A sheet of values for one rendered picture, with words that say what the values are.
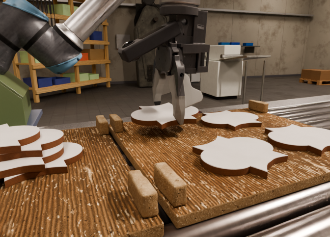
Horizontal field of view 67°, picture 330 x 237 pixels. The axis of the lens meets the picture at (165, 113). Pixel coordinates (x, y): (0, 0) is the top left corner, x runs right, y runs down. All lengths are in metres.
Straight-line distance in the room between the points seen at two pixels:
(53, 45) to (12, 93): 0.20
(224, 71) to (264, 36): 5.45
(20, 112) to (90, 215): 0.62
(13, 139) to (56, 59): 0.54
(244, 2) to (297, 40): 3.05
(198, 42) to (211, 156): 0.22
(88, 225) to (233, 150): 0.24
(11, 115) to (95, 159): 0.51
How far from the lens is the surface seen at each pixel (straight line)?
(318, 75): 9.33
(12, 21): 0.90
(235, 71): 5.77
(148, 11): 7.42
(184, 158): 0.39
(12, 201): 0.34
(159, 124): 0.45
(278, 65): 11.43
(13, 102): 0.86
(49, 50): 0.90
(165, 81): 0.53
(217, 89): 5.58
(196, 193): 0.31
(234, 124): 0.54
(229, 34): 9.91
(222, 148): 0.41
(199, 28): 0.49
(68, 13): 6.67
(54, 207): 0.31
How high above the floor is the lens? 1.10
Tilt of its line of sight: 14 degrees down
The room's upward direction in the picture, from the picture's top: straight up
